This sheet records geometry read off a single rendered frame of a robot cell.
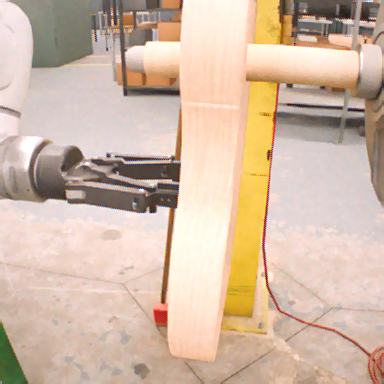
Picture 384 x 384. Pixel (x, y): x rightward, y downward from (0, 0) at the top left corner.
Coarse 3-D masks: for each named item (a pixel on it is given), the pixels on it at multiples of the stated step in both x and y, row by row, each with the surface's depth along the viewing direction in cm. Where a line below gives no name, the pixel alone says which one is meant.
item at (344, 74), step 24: (144, 48) 32; (168, 48) 31; (264, 48) 30; (288, 48) 30; (312, 48) 30; (168, 72) 32; (264, 72) 30; (288, 72) 30; (312, 72) 30; (336, 72) 29
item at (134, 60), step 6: (132, 48) 32; (138, 48) 32; (126, 54) 33; (132, 54) 32; (138, 54) 32; (126, 60) 33; (132, 60) 32; (138, 60) 32; (132, 66) 33; (138, 66) 32; (138, 72) 33; (144, 72) 33
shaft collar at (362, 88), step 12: (360, 48) 28; (372, 48) 28; (360, 60) 28; (372, 60) 28; (360, 72) 28; (372, 72) 28; (360, 84) 29; (372, 84) 28; (360, 96) 30; (372, 96) 30
